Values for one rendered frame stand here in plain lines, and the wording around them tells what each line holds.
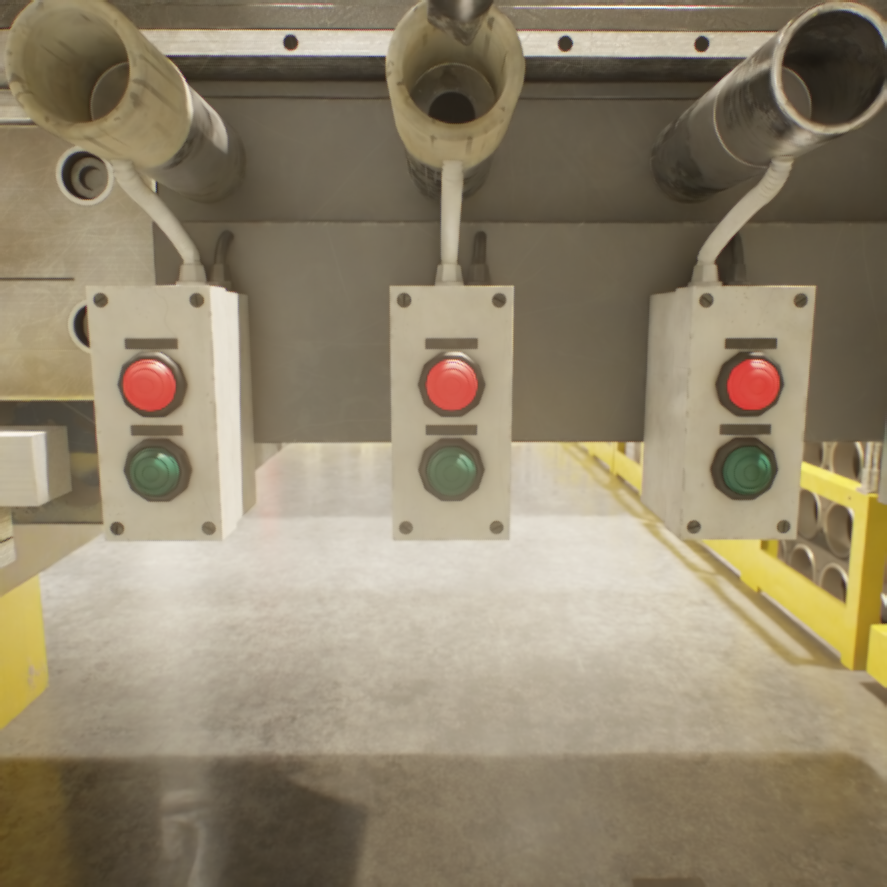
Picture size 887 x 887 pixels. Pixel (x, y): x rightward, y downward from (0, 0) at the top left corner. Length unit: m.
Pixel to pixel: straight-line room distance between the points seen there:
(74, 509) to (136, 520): 0.20
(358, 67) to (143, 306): 0.22
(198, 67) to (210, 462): 0.27
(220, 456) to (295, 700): 1.17
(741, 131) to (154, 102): 0.29
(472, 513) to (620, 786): 0.96
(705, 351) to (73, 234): 0.44
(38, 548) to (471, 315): 0.74
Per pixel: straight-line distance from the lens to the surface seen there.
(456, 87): 0.45
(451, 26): 0.30
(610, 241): 0.53
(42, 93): 0.43
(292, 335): 0.52
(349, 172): 0.56
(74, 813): 1.39
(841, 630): 1.91
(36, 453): 0.54
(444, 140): 0.37
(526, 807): 1.29
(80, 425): 0.65
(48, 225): 0.62
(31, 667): 1.74
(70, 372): 0.61
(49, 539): 1.07
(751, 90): 0.42
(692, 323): 0.45
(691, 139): 0.50
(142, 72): 0.39
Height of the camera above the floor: 0.74
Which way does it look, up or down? 9 degrees down
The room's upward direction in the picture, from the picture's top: straight up
